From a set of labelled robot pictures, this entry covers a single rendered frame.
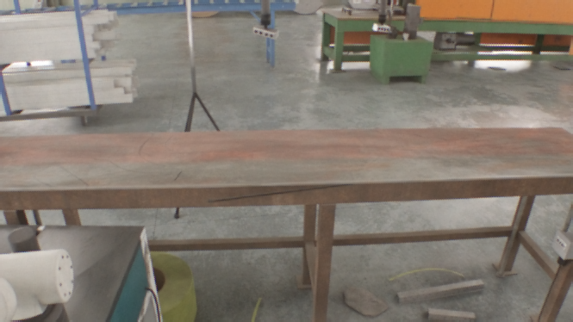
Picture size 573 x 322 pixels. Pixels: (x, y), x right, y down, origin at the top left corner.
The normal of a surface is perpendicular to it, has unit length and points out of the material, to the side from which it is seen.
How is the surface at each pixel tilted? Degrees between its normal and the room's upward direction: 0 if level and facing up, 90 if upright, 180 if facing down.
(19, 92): 90
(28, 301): 90
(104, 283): 0
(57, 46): 90
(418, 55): 92
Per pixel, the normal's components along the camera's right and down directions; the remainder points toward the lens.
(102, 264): 0.01, -0.90
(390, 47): 0.18, 0.48
